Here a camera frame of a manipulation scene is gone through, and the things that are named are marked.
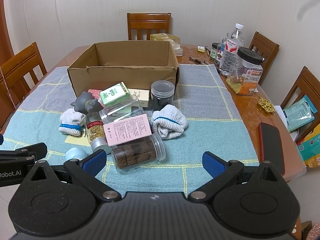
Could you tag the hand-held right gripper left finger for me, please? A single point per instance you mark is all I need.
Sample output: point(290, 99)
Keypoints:
point(93, 161)

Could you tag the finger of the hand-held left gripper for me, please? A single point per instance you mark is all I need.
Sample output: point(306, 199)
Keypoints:
point(1, 140)
point(32, 151)

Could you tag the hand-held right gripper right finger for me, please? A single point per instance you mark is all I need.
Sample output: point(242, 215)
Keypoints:
point(213, 163)

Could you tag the light blue ball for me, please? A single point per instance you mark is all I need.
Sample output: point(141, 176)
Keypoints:
point(75, 153)

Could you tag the yellow capsule bottle silver cap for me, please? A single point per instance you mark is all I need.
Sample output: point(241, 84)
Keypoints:
point(96, 132)

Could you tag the clear jar of brown cookies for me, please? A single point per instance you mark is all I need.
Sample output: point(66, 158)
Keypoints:
point(137, 155)

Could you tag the white glove blue stripe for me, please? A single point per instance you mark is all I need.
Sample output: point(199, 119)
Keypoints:
point(170, 122)
point(71, 122)

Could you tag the pink carton box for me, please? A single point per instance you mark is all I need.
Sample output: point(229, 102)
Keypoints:
point(127, 130)

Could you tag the clear plastic jar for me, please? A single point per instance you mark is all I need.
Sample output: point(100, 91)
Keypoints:
point(107, 113)

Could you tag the grey cloth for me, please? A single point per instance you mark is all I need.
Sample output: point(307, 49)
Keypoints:
point(83, 103)

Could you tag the pink knitted sock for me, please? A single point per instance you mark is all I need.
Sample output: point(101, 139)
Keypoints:
point(94, 93)

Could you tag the green white small box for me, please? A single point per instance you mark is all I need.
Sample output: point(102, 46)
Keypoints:
point(115, 93)

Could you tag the beige carton box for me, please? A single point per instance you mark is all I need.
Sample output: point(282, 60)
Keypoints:
point(141, 97)

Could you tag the cardboard box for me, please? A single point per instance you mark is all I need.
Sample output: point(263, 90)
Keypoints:
point(120, 77)

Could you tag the yellow paper sheet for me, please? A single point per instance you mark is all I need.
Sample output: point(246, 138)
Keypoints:
point(75, 140)

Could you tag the phone in red case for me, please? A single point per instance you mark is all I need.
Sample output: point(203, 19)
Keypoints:
point(272, 147)

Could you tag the blue checked towel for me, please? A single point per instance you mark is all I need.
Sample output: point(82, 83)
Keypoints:
point(212, 100)

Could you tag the wooden dining chair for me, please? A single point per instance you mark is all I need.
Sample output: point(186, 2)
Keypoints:
point(148, 26)
point(20, 65)
point(306, 80)
point(262, 43)

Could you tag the gold ornament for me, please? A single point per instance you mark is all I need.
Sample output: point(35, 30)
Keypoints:
point(266, 105)

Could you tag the large clear jar black lid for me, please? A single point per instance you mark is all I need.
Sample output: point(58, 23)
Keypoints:
point(246, 75)

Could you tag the teal foil packet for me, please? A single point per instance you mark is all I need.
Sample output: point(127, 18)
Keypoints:
point(298, 113)

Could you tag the brown pen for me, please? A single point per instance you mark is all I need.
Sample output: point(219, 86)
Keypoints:
point(197, 60)

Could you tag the small bottle blue cap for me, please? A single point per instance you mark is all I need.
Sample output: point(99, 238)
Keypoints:
point(219, 55)

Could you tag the small jar green label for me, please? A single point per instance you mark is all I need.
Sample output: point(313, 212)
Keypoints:
point(214, 51)

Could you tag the clear water bottle red label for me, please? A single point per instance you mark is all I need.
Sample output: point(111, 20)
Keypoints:
point(231, 50)

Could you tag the yellow sticky note pad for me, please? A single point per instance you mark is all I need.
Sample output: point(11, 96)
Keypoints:
point(201, 49)

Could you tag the golden tissue box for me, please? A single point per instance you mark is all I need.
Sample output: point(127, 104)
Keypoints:
point(163, 38)

